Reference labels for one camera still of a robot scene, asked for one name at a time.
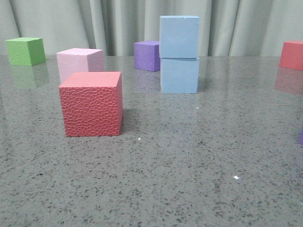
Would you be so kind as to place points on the purple cube at edge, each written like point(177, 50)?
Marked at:
point(300, 140)

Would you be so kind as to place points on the green foam cube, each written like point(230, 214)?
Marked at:
point(25, 51)

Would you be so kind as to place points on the large red textured cube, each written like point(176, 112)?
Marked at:
point(92, 104)

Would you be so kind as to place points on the light blue foam cube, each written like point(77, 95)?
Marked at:
point(179, 75)

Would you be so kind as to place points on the red cube at right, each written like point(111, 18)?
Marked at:
point(292, 55)

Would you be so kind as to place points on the pink foam cube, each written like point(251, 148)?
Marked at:
point(79, 60)

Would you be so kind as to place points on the purple foam cube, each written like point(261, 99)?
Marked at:
point(146, 55)

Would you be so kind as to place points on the grey-green curtain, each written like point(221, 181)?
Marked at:
point(227, 27)

